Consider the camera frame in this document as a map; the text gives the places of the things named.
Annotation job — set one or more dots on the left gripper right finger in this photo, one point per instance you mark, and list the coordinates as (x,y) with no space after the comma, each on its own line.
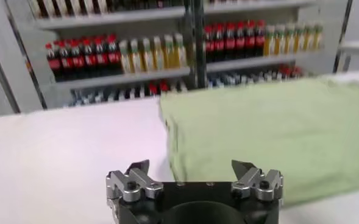
(258,182)

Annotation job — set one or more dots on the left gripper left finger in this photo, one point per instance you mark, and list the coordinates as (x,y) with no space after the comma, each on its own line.
(136,182)

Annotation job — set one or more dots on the green polo shirt red print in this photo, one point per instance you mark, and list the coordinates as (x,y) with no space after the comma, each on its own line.
(258,128)

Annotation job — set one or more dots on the red capped cola bottle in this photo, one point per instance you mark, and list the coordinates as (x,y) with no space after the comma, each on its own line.
(66,62)
(101,58)
(230,43)
(53,64)
(240,42)
(90,59)
(250,41)
(114,56)
(78,61)
(209,45)
(219,44)
(260,40)

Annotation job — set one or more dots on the white beverage display cabinet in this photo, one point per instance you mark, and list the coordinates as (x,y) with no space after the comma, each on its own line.
(307,12)
(194,45)

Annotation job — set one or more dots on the white side table with legs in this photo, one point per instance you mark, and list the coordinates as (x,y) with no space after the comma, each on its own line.
(356,45)

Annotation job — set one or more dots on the black framed glass cabinet door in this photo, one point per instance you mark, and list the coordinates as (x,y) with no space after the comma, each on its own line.
(14,61)
(342,33)

